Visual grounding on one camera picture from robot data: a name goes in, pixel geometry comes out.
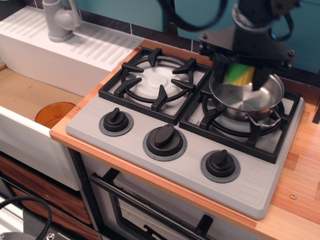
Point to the black right burner grate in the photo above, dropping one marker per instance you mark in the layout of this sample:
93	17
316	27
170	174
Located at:
210	130

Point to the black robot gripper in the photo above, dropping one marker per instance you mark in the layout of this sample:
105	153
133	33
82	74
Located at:
237	46

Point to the grey toy stove top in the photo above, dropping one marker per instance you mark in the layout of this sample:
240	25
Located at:
250	193

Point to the grey toy faucet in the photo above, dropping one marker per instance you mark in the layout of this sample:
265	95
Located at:
60	22

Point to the green yellow toy corncob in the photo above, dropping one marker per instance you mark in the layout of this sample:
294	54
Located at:
239	74

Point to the stainless steel pot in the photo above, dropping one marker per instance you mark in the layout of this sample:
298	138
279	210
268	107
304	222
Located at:
242	104

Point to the black right stove knob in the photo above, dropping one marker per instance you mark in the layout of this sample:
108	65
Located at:
220	166

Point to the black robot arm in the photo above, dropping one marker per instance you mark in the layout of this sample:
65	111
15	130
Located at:
259	16

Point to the black burner grate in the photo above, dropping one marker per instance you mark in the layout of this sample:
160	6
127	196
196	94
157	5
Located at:
210	130
155	86

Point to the orange sink drain plug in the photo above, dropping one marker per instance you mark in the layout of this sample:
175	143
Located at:
51	114

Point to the wood grain drawer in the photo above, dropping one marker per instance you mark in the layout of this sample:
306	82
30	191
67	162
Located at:
69	212

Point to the black middle stove knob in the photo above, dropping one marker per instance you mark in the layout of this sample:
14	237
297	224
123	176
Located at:
165	143

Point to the black left stove knob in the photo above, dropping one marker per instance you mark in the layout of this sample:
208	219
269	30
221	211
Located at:
116	123

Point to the toy oven door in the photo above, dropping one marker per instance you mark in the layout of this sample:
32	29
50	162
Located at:
139	211

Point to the black stove knob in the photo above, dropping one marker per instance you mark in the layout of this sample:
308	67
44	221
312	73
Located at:
220	166
165	143
116	123

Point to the black left burner grate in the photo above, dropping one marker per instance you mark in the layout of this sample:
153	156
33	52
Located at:
155	86

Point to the white toy sink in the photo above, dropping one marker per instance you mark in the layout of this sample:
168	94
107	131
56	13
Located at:
36	72

